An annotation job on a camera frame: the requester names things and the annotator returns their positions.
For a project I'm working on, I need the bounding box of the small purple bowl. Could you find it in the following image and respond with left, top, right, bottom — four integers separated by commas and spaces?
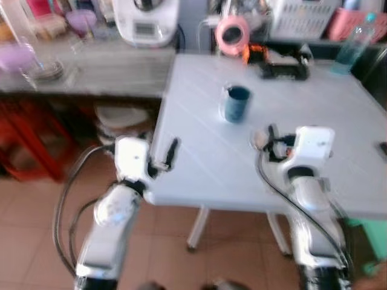
65, 9, 99, 38

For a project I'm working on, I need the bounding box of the white plastic basket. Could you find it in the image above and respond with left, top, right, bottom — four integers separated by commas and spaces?
268, 0, 340, 41

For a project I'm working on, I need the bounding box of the pink plastic basket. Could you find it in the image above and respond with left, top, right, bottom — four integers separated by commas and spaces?
325, 7, 387, 44

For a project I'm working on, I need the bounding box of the green plastic stool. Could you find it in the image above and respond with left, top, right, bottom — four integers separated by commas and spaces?
346, 217, 387, 262

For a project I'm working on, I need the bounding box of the teal plastic bottle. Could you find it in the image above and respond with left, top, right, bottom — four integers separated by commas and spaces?
331, 13, 377, 76

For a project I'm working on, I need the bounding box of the pink round roll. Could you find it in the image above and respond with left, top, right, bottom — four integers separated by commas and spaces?
215, 14, 251, 57

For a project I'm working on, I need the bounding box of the dark blue cup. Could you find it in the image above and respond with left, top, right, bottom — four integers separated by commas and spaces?
223, 85, 252, 124

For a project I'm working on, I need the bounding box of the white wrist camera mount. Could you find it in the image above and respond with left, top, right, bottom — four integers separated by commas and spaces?
114, 136, 152, 182
281, 126, 336, 176

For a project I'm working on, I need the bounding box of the white pot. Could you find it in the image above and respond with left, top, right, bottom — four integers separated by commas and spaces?
94, 103, 153, 144

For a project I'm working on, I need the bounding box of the glass dish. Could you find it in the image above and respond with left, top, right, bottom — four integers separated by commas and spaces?
27, 57, 66, 83

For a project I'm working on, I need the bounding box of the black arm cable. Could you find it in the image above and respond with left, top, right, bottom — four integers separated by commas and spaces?
254, 144, 353, 269
53, 144, 117, 280

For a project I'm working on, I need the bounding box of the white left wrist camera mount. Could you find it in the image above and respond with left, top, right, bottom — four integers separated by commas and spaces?
114, 136, 152, 182

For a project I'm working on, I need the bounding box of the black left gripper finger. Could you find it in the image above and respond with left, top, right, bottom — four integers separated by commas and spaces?
166, 138, 181, 170

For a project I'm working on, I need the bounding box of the red plastic stool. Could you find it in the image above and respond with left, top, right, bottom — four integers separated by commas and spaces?
0, 98, 76, 183

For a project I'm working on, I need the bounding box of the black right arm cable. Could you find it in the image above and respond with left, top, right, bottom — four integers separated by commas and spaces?
254, 144, 353, 269

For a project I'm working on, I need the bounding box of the white kitchen appliance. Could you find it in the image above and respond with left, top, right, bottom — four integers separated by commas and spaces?
111, 0, 181, 48

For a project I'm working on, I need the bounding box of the black and orange device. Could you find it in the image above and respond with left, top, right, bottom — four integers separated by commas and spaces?
242, 43, 313, 81

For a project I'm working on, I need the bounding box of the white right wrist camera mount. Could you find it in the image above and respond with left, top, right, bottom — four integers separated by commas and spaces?
281, 126, 336, 176

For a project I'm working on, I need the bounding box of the grey kitchen counter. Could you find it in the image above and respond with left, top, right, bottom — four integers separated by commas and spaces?
0, 37, 177, 99

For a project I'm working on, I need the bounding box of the large purple bowl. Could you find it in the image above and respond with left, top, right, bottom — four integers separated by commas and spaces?
0, 43, 37, 74

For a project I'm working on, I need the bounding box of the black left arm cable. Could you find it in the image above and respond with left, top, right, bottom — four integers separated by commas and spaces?
53, 144, 117, 280

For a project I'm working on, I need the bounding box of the white folding table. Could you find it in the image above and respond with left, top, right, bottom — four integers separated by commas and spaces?
145, 53, 387, 254

